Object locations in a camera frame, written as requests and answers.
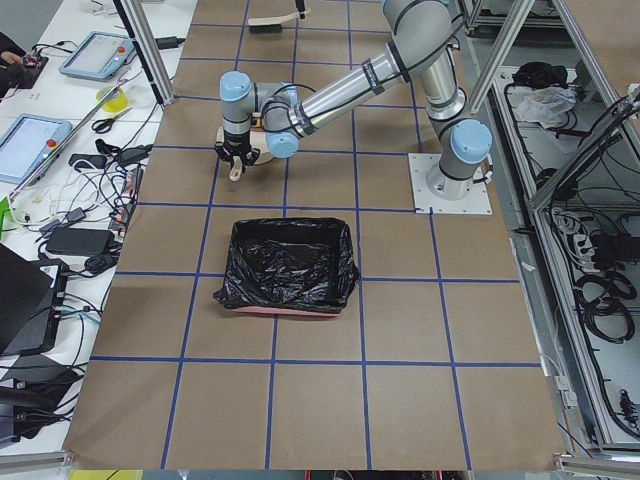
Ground blue teach pendant far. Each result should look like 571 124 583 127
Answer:
58 31 135 81

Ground yellow tape roll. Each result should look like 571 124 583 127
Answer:
96 86 129 113

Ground black scissors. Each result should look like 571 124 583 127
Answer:
91 107 132 135

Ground aluminium frame post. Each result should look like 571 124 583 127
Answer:
113 0 175 106

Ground white hand brush black bristles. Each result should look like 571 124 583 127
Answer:
247 9 312 34

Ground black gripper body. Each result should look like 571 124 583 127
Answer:
214 130 254 155

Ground black trash bag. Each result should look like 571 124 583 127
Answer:
212 217 360 317

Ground blue teach pendant near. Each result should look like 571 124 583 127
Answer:
1 114 72 184

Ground black cloth bundle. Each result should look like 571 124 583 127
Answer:
512 62 568 89

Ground beige plastic dustpan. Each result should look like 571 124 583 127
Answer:
214 127 275 182

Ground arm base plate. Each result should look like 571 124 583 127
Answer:
408 153 492 216

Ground black power adapter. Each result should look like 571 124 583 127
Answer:
45 228 115 256

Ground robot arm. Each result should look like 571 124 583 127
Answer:
215 0 493 201

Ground white crumpled cloth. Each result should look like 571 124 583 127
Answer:
514 86 576 129

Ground black laptop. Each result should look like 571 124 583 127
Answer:
1 246 69 357

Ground blue teach pendant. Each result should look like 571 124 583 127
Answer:
58 31 135 81
1 114 72 184

